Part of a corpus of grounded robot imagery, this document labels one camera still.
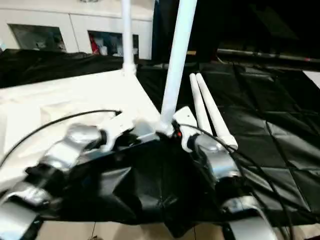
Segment white plastic table leg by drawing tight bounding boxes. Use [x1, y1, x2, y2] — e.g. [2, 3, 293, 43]
[121, 0, 137, 77]
[159, 0, 198, 134]
[195, 73, 239, 151]
[189, 73, 214, 137]

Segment white plastic table top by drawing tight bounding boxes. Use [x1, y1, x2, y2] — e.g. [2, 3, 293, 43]
[0, 69, 174, 192]

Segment black mat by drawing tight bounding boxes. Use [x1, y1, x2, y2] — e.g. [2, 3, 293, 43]
[0, 49, 320, 239]

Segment white cabinet with glass doors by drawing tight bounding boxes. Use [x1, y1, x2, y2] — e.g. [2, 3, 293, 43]
[0, 0, 155, 60]

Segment white board corner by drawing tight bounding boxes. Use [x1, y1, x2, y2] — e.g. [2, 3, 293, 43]
[303, 71, 320, 90]

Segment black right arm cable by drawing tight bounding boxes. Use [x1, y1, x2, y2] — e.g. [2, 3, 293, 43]
[179, 123, 297, 237]

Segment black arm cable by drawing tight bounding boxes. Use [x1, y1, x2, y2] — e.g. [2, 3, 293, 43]
[179, 123, 297, 237]
[0, 109, 123, 167]

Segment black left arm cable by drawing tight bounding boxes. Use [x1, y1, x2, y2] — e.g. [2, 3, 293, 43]
[0, 109, 123, 167]

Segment grey metal rail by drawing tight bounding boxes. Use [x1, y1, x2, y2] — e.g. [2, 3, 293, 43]
[217, 48, 320, 64]

